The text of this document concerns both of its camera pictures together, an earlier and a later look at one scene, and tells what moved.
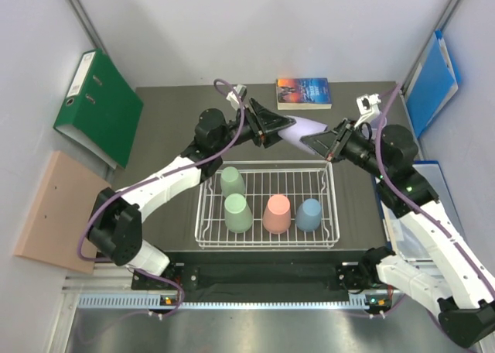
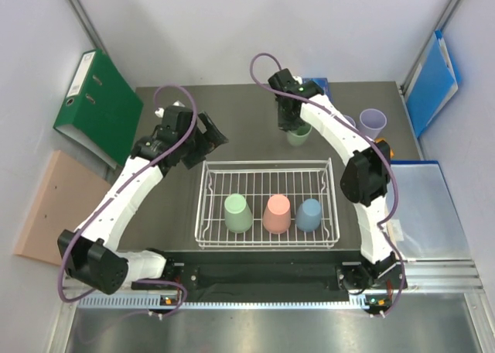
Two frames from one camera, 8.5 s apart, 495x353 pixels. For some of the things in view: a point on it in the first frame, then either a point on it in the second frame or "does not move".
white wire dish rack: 267,204 does not move
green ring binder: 101,107 does not move
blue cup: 308,215 does not move
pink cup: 277,214 does not move
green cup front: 238,216 does not move
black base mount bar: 286,274 does not move
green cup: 232,182 → 299,136
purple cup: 302,128 → 372,121
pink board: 63,201 does not move
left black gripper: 270,121 → 209,140
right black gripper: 330,145 → 285,125
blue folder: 433,83 does not move
